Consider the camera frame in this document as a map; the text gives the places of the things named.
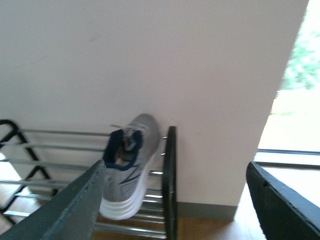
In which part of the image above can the black metal shoe rack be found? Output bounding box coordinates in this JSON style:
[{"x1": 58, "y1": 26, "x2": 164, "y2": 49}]
[{"x1": 0, "y1": 119, "x2": 177, "y2": 240}]

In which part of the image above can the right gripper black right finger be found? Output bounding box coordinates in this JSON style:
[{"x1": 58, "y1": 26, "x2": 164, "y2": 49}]
[{"x1": 246, "y1": 161, "x2": 320, "y2": 240}]

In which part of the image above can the grey knit sneaker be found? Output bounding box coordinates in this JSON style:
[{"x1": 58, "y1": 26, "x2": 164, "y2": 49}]
[{"x1": 99, "y1": 113, "x2": 161, "y2": 221}]

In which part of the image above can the dark grey window frame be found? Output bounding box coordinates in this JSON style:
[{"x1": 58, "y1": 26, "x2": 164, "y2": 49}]
[{"x1": 254, "y1": 149, "x2": 320, "y2": 170}]

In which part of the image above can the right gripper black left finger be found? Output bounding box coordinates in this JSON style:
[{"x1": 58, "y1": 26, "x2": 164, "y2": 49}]
[{"x1": 0, "y1": 160, "x2": 106, "y2": 240}]

